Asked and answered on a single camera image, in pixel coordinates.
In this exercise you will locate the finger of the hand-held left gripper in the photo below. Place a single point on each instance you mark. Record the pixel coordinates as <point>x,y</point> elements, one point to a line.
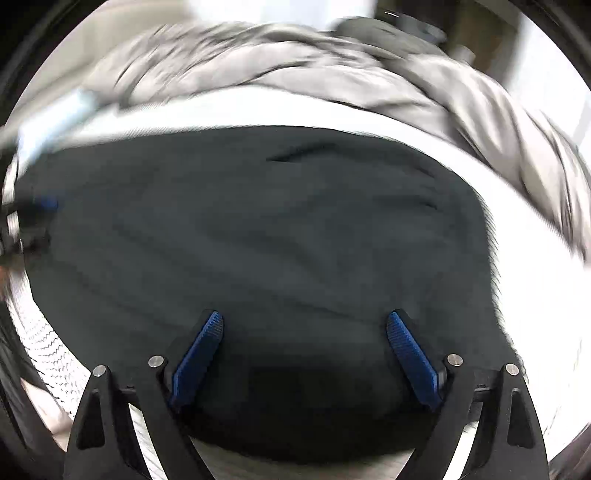
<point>44,205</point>

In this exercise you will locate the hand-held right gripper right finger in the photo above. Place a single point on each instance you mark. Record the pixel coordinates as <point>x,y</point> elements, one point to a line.
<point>413,357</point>

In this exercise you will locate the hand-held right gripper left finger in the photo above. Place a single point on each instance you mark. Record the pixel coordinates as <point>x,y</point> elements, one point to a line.
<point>196,355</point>

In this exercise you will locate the black pants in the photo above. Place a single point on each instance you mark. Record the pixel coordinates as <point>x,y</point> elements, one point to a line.
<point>277,230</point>

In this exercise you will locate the white patterned mattress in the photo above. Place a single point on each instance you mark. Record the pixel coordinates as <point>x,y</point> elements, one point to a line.
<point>531,300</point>

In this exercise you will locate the grey duvet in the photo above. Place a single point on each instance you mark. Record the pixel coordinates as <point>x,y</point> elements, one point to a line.
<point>277,60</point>

